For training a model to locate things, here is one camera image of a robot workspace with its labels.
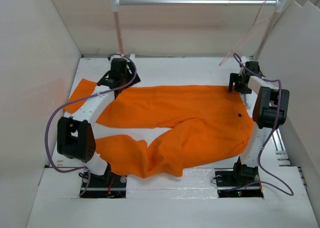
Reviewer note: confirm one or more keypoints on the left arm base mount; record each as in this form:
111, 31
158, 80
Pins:
108, 186

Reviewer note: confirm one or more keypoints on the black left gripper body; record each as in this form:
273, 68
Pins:
130, 73

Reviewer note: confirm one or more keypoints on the pink wire hanger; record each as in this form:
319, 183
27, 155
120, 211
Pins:
248, 34

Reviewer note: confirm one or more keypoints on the white clothes rack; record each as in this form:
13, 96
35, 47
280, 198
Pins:
115, 4

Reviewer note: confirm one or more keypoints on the orange trousers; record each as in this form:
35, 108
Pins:
204, 124

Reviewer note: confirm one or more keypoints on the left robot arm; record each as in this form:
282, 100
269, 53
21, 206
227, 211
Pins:
75, 136

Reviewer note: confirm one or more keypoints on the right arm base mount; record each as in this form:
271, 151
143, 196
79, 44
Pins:
232, 185

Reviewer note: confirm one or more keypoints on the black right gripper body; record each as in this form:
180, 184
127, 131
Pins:
238, 85

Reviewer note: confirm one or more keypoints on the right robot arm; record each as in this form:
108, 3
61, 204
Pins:
269, 113

